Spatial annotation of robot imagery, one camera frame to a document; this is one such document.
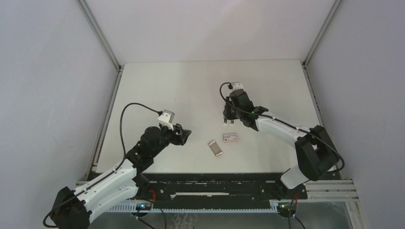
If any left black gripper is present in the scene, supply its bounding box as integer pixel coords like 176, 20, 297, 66
150, 123, 191, 157

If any red staple box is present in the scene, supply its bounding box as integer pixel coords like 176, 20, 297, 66
223, 134, 238, 143

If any cardboard staple box tray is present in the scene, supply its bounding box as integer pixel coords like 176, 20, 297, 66
208, 140, 223, 157

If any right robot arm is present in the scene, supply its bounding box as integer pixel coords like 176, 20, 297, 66
222, 89, 345, 198

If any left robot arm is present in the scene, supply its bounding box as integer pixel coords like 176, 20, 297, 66
47, 124, 192, 229

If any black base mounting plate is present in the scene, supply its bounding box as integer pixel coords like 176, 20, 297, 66
134, 173, 308, 208

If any right black camera cable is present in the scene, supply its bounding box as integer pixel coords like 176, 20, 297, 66
219, 82, 345, 173

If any black camera cable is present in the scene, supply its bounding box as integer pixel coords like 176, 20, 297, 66
42, 103, 162, 228
219, 82, 345, 173

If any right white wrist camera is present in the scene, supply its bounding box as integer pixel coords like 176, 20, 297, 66
228, 82, 244, 92

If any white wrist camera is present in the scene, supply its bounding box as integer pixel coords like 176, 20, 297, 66
158, 110, 175, 130
228, 82, 244, 92

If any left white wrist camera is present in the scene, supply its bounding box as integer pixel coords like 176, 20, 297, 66
158, 110, 175, 130

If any white slotted cable duct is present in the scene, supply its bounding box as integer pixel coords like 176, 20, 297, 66
106, 202, 285, 213

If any left aluminium frame post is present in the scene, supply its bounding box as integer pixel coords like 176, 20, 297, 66
76, 0, 121, 179

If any aluminium frame post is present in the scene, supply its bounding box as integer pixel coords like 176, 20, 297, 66
301, 0, 344, 126
76, 0, 121, 179

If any left black camera cable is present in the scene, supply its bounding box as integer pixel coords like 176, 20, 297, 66
42, 103, 162, 228

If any right aluminium frame post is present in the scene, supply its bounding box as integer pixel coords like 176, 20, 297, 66
301, 0, 344, 126

